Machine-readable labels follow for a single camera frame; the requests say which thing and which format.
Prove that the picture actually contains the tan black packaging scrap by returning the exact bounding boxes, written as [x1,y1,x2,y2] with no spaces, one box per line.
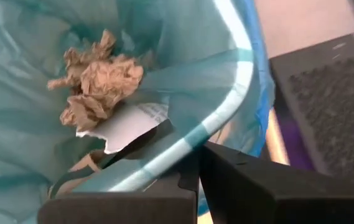
[48,119,175,200]

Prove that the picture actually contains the black perforated computer case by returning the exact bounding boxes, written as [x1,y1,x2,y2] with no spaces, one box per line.
[269,32,354,184]

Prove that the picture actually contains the torn white printed paper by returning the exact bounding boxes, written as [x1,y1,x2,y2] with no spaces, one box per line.
[75,102,170,155]

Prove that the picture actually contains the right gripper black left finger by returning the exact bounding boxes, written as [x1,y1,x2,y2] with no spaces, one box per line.
[37,149,200,224]

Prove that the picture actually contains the brown paper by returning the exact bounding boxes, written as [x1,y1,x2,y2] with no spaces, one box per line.
[46,29,145,133]

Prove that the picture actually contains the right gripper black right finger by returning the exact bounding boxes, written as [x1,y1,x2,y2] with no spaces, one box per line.
[198,142,354,224]

